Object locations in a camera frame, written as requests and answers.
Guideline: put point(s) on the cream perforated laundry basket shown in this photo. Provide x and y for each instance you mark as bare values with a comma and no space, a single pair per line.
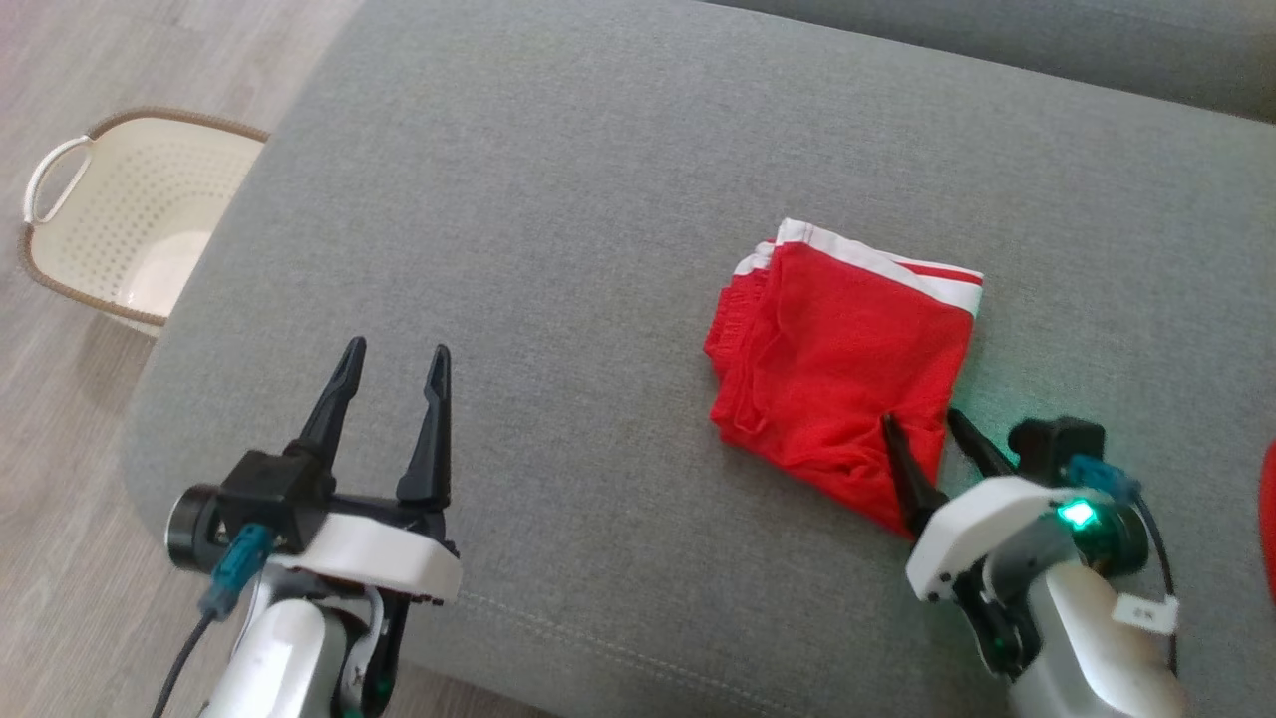
140,219

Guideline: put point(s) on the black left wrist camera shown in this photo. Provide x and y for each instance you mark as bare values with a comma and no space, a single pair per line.
269,494

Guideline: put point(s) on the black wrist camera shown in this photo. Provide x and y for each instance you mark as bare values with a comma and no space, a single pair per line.
269,494
1057,439

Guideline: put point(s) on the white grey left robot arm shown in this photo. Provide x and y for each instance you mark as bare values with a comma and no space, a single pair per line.
279,658

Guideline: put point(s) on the grey fabric sofa ottoman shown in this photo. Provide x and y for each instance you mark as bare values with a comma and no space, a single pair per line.
548,199

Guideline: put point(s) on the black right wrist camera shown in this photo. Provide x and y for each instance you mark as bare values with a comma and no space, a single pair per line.
1057,439

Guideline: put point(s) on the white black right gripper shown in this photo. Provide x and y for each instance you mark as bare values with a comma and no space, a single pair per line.
977,529

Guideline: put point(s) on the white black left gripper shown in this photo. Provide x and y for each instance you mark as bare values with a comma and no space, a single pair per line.
379,558

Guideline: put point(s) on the red shirt white striped sleeves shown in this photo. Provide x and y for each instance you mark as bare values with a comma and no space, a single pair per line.
1268,529

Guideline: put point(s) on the red shorts white side stripe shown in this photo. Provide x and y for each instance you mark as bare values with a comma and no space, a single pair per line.
837,369

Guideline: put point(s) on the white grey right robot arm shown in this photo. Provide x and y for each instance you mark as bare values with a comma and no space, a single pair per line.
1077,638

